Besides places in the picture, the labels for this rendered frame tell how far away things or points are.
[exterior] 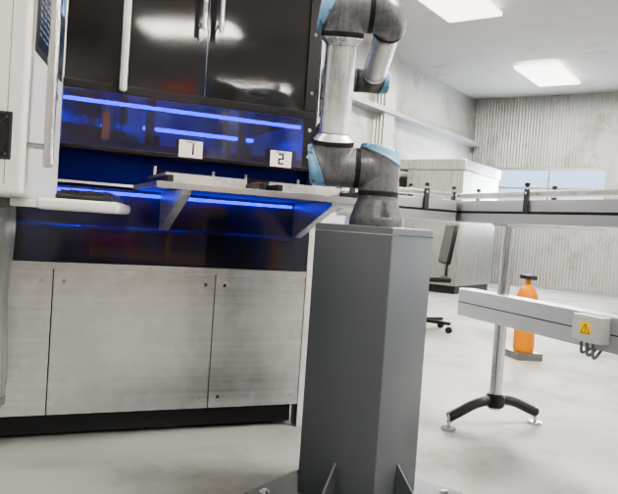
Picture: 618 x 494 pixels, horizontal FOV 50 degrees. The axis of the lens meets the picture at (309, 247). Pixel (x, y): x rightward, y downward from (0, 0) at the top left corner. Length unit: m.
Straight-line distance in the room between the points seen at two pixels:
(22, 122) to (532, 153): 10.82
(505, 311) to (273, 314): 0.93
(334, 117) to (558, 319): 1.18
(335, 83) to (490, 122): 10.64
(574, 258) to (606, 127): 2.17
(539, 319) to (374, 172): 1.04
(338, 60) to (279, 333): 1.13
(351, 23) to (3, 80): 0.88
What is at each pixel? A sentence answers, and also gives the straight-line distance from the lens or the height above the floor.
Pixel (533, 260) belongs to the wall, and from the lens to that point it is 11.95.
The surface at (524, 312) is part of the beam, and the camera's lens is 2.69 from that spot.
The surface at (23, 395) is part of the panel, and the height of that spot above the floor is 0.16.
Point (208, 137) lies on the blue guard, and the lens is 2.42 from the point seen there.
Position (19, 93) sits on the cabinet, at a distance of 1.79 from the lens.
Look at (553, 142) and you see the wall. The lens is 12.02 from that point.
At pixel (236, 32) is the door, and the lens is 2.52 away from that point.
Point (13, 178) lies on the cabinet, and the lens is 1.78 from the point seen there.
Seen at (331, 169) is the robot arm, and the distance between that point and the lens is 1.84.
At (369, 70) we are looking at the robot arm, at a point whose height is 1.27.
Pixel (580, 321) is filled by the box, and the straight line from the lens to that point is 2.41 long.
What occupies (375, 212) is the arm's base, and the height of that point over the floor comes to 0.83.
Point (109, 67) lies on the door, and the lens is 2.40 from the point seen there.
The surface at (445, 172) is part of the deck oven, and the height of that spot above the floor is 1.62.
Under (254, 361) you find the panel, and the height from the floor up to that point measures 0.26.
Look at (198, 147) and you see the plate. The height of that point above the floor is 1.03.
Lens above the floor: 0.78
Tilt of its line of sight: 2 degrees down
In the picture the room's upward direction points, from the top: 4 degrees clockwise
